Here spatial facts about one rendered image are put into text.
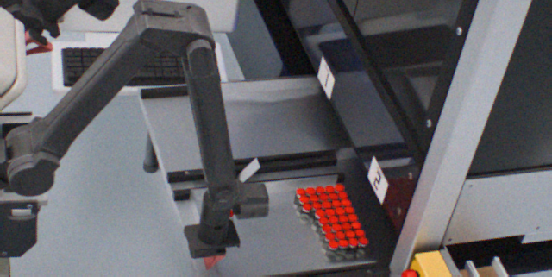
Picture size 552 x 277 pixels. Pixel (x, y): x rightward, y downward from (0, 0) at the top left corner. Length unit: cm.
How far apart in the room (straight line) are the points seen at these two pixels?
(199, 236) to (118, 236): 135
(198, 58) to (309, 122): 92
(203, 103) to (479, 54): 48
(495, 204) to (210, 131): 62
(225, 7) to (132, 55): 119
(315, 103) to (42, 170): 98
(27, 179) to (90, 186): 174
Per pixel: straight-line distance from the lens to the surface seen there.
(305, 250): 235
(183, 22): 176
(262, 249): 233
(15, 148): 194
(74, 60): 282
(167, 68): 282
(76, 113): 185
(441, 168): 207
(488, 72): 194
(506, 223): 229
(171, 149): 252
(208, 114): 190
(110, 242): 349
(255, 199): 211
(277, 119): 264
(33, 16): 223
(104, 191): 364
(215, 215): 211
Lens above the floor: 260
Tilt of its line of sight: 41 degrees down
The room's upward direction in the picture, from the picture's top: 12 degrees clockwise
